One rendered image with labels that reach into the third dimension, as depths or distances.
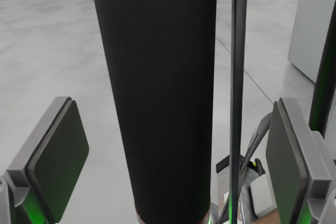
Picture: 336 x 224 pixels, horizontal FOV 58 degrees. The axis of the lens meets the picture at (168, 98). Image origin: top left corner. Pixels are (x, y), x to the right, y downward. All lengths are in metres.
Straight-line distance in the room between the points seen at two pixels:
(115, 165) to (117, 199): 0.31
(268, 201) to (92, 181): 1.77
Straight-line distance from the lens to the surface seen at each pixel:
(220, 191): 0.81
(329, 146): 1.88
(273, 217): 0.23
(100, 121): 2.84
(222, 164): 0.85
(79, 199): 2.28
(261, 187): 0.76
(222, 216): 0.51
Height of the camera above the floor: 1.74
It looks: 35 degrees down
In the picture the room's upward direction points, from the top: 4 degrees counter-clockwise
